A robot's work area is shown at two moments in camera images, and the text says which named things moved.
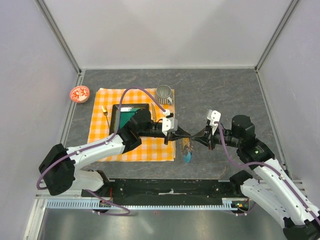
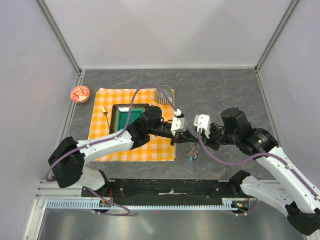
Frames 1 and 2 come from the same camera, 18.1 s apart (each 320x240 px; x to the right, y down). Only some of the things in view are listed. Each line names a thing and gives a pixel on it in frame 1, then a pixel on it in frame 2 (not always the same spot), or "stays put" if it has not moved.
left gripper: [180, 133] stays put
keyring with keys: [185, 145] → [193, 152]
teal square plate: [127, 112] stays put
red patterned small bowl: [79, 94] stays put
